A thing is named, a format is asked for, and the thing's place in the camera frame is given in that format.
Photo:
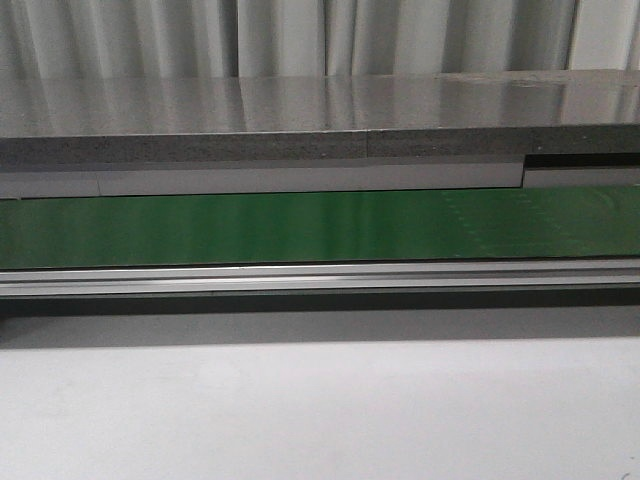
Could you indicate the green conveyor belt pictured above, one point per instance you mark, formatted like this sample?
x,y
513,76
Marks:
x,y
332,227

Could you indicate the white pleated curtain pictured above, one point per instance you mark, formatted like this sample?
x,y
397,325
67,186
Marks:
x,y
166,39

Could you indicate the aluminium conveyor frame rail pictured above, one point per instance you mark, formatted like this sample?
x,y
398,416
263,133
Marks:
x,y
340,277

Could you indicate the grey stone counter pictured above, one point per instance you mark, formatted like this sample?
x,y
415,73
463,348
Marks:
x,y
135,136

